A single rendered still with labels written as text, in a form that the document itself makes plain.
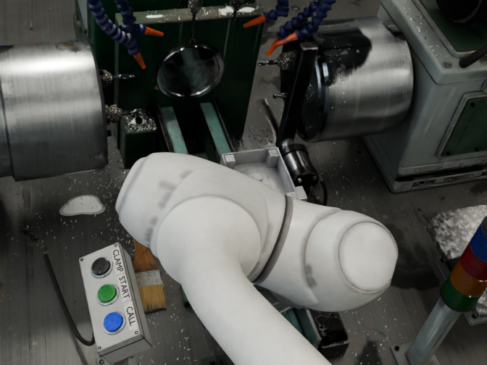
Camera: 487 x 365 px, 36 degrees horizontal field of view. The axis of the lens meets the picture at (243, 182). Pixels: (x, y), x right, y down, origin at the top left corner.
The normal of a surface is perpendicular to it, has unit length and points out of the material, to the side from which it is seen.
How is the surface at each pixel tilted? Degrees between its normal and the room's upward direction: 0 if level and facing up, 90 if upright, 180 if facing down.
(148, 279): 0
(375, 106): 77
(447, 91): 90
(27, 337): 0
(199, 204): 28
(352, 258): 33
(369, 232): 22
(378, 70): 43
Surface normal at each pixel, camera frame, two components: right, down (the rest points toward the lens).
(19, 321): 0.14, -0.66
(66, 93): 0.28, -0.10
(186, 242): -0.62, -0.63
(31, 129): 0.32, 0.35
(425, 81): -0.95, 0.14
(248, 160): 0.29, 0.74
